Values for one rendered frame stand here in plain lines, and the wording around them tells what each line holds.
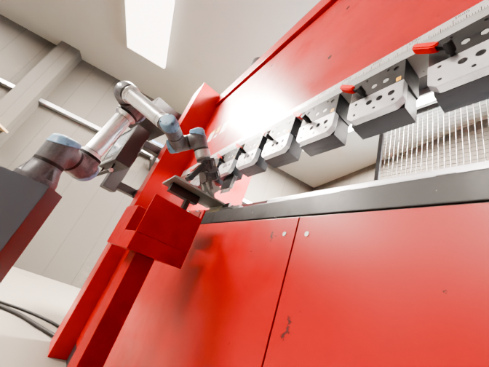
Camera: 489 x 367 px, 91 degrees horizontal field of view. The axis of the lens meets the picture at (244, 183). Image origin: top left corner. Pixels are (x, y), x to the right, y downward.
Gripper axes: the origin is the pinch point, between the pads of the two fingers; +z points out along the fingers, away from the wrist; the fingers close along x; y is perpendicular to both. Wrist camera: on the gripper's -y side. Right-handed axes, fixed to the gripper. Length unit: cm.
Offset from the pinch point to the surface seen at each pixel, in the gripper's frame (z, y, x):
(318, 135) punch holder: -11, 12, -60
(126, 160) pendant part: -45, -12, 97
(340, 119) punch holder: -15, 20, -65
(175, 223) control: 5, -33, -40
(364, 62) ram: -31, 29, -72
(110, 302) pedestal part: 20, -51, -34
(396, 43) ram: -31, 29, -82
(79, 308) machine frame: 47, -60, 85
